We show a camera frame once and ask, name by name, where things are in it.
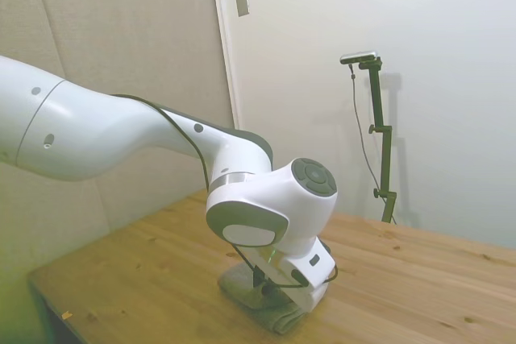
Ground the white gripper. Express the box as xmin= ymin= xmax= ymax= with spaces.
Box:
xmin=243 ymin=246 xmax=328 ymax=315

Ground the dark green camera stand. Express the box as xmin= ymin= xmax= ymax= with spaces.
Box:
xmin=358 ymin=57 xmax=398 ymax=224

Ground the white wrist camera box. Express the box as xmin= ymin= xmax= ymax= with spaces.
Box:
xmin=277 ymin=238 xmax=338 ymax=288

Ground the silver exterior camera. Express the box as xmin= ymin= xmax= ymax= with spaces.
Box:
xmin=339 ymin=50 xmax=381 ymax=66

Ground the white door frame strip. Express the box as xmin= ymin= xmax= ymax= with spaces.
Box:
xmin=208 ymin=0 xmax=244 ymax=131

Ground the grey towel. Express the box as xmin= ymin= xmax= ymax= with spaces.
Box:
xmin=217 ymin=264 xmax=328 ymax=336

